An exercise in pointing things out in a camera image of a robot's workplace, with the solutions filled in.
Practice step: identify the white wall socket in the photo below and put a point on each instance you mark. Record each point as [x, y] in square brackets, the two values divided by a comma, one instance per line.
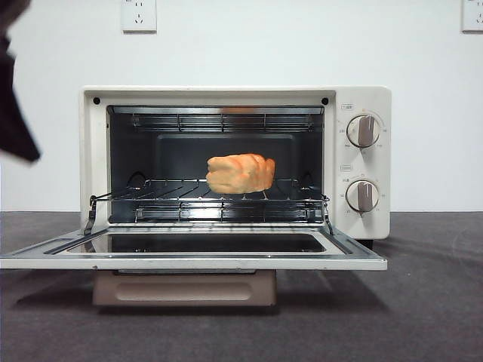
[139, 17]
[473, 15]

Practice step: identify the cream Toshiba toaster oven body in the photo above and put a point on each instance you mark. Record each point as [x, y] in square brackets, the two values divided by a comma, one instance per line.
[383, 166]

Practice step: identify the golden brown bread loaf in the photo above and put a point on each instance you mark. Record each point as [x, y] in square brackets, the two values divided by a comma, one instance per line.
[241, 173]

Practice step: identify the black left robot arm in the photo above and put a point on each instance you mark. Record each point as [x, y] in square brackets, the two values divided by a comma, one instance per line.
[9, 9]

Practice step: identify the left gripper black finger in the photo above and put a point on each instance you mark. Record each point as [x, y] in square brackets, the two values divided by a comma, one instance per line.
[15, 124]

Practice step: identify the cream oven knob tan grip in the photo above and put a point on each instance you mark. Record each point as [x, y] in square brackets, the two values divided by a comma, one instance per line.
[362, 196]
[363, 131]

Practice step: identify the black oven foot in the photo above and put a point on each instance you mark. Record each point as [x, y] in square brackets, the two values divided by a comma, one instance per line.
[367, 243]

